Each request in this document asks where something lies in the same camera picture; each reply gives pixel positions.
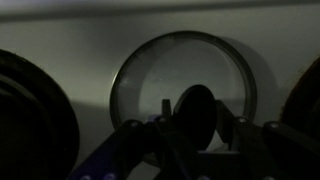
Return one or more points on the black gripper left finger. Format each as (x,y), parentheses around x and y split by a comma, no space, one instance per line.
(140,150)

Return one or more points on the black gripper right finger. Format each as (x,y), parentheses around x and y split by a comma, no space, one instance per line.
(266,153)

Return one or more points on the small glass pot lid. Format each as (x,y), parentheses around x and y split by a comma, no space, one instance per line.
(186,60)

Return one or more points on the small black pot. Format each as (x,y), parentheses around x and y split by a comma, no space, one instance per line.
(30,126)

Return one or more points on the white electric stove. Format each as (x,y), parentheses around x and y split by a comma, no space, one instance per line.
(83,50)

